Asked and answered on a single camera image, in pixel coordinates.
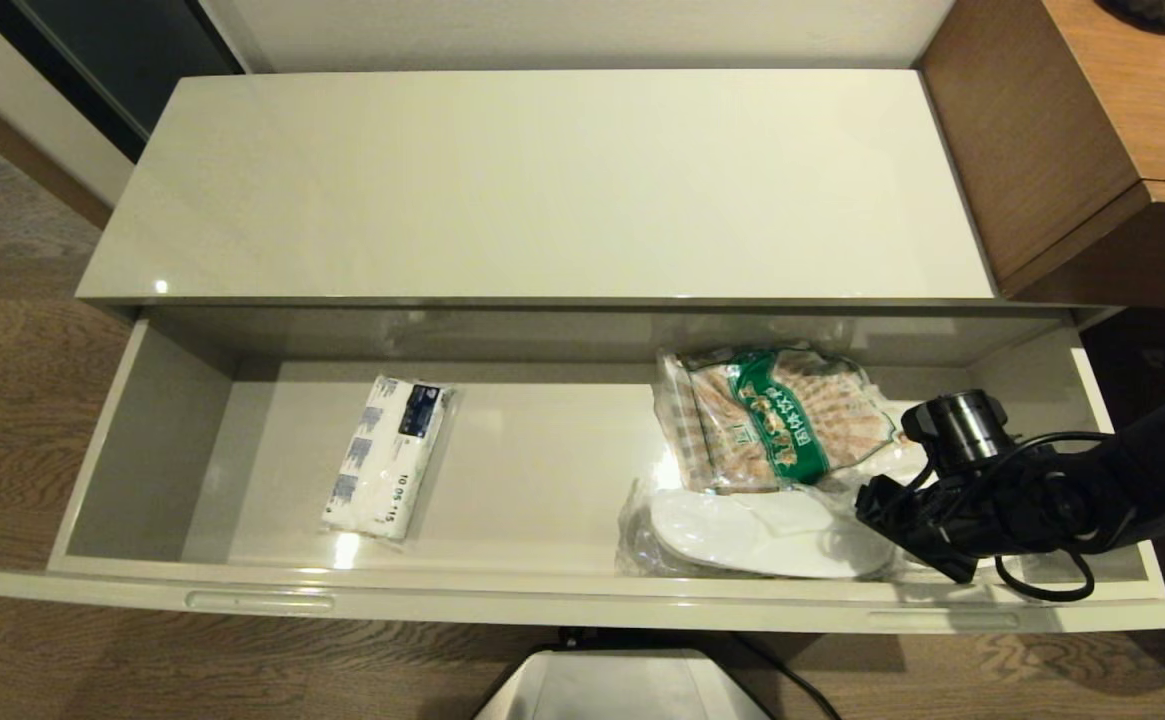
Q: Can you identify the dark round vase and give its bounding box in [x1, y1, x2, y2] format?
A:
[1092, 0, 1165, 33]

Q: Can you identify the glossy white low cabinet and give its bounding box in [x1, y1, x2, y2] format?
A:
[75, 67, 1123, 336]

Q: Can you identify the white blue tissue pack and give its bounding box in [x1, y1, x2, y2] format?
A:
[321, 374, 459, 542]

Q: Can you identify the glossy white cabinet drawer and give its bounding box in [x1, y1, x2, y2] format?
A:
[0, 300, 1165, 634]

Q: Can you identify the brown wooden side cabinet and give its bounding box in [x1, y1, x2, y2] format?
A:
[914, 0, 1165, 306]

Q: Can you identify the black base power cable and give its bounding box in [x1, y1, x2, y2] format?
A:
[556, 626, 844, 720]

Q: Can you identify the green brown snack bag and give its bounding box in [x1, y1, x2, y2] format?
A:
[653, 343, 911, 497]

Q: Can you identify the silver and black robot base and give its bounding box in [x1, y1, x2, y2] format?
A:
[471, 648, 774, 720]

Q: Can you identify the dark glass door panel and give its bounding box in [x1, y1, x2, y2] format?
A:
[0, 0, 246, 164]

